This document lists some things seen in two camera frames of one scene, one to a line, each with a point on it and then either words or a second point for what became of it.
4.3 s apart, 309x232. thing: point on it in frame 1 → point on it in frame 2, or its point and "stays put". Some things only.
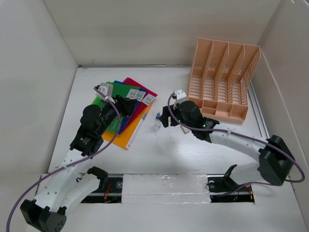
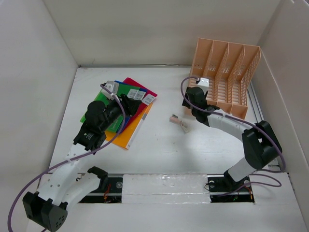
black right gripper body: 167,113 → 186,103
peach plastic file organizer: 220,77 stays put
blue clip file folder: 125,121 stays put
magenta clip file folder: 148,98 stays put
